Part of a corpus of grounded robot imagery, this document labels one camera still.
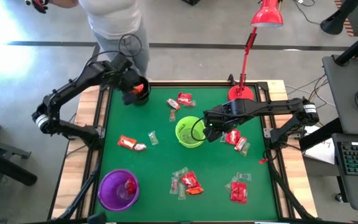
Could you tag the black floor box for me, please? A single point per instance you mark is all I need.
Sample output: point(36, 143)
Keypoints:
point(191, 1)

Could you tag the person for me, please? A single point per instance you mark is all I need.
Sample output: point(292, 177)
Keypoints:
point(113, 18)

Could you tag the red snack bag right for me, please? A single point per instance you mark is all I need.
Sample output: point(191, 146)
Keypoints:
point(240, 143)

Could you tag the black stand foot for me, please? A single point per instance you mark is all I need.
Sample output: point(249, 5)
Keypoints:
point(334, 21)

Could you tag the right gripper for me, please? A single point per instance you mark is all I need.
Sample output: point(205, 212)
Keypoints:
point(219, 116)

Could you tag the black plastic bucket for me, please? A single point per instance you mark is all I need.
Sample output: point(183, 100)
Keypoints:
point(147, 90)

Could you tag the red desk lamp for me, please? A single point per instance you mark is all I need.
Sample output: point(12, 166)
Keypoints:
point(267, 14)

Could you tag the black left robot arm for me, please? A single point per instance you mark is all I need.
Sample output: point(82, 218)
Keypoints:
point(73, 85)

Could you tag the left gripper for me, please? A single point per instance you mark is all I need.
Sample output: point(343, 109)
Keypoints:
point(129, 77)

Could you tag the black stand legs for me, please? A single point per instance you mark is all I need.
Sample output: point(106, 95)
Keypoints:
point(8, 168)

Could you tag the grey desk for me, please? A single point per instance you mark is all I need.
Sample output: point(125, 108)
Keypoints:
point(343, 93)

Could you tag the purple plastic bucket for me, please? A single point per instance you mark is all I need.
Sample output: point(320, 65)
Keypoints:
point(113, 199)

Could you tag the red tag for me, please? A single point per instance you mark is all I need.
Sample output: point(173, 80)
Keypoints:
point(263, 160)

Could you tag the small orange Reese's pack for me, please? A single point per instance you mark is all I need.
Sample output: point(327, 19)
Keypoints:
point(140, 147)

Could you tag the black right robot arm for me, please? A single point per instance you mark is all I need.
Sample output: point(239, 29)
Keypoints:
point(269, 105)

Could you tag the white paper sheet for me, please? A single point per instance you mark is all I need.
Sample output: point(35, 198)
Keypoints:
point(320, 151)

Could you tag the grey keyboard tray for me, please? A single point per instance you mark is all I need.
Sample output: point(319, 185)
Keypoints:
point(353, 193)

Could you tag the black aluminium table frame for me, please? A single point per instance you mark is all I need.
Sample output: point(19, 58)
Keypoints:
point(197, 84)

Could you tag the green table mat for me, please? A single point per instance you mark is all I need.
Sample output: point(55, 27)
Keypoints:
point(166, 161)

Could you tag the black backlit keyboard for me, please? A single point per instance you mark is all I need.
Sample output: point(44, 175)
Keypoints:
point(357, 158)

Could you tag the black desk leg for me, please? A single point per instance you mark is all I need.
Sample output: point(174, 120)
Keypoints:
point(319, 135)

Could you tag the red Skittles candy pack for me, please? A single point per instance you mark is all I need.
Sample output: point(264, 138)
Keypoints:
point(184, 98)
point(233, 137)
point(130, 186)
point(238, 192)
point(190, 179)

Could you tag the green plastic bucket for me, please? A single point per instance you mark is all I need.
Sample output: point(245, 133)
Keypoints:
point(185, 124)

